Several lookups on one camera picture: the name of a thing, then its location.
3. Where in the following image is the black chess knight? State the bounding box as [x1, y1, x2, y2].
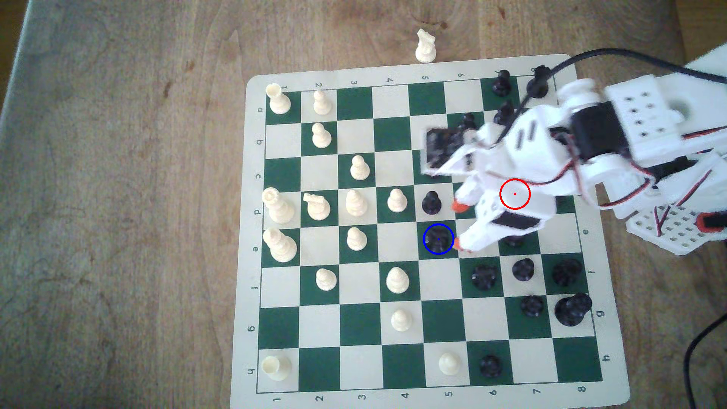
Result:
[426, 225, 453, 254]
[471, 265, 498, 291]

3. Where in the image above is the white chess rook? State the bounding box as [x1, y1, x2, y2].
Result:
[261, 356, 292, 382]
[266, 83, 292, 116]

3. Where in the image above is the black chess rook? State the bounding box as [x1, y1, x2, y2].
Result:
[526, 65, 552, 99]
[551, 258, 584, 287]

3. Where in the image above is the white chess bishop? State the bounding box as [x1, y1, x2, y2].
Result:
[386, 266, 410, 294]
[345, 189, 369, 217]

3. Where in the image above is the green white chess board mat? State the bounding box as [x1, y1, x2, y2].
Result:
[230, 54, 631, 409]

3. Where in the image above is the white chess king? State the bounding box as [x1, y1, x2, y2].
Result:
[262, 228, 298, 264]

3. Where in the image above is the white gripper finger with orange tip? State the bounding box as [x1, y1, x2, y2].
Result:
[452, 170, 495, 214]
[452, 216, 535, 253]

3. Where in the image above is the black chess king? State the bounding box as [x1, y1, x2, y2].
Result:
[554, 292, 593, 327]

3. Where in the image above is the orange black clamp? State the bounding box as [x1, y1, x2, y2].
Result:
[697, 211, 727, 234]

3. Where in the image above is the black gripper camera module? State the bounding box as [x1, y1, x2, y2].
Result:
[423, 127, 476, 177]

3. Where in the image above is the white perforated base plate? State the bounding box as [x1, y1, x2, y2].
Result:
[626, 201, 727, 255]

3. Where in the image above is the thin black camera cable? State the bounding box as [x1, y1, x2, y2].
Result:
[495, 48, 727, 143]

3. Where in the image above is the thick black cable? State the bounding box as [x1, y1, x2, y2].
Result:
[683, 321, 727, 409]

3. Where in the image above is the red white servo wire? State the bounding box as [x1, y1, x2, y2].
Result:
[653, 170, 714, 237]

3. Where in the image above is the white chess knight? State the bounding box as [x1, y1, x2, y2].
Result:
[303, 192, 331, 222]
[415, 28, 437, 64]

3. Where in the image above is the white chess queen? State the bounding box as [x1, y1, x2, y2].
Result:
[261, 188, 296, 224]

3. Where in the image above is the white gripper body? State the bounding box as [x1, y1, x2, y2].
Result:
[474, 105, 580, 231]

